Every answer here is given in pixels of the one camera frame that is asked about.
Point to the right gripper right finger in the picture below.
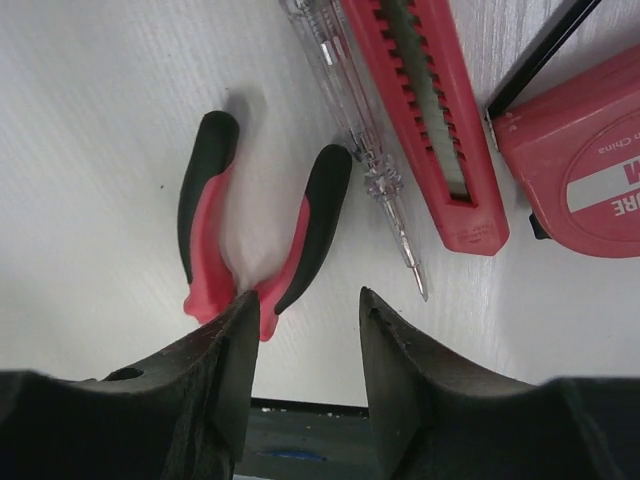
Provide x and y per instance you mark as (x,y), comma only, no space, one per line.
(437,415)

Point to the clear test screwdriver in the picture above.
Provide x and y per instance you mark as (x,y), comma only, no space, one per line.
(333,54)

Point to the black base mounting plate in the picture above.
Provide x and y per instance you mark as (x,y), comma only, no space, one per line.
(299,440)

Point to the red tape measure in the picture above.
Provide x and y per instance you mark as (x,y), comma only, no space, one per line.
(574,151)

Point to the red utility knife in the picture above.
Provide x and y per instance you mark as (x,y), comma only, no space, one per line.
(415,58)

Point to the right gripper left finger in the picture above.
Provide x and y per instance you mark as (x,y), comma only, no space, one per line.
(181,413)

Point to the red black pliers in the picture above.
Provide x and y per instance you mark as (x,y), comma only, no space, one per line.
(275,247)

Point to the red black screwdriver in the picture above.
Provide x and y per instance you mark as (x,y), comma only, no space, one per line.
(557,30)

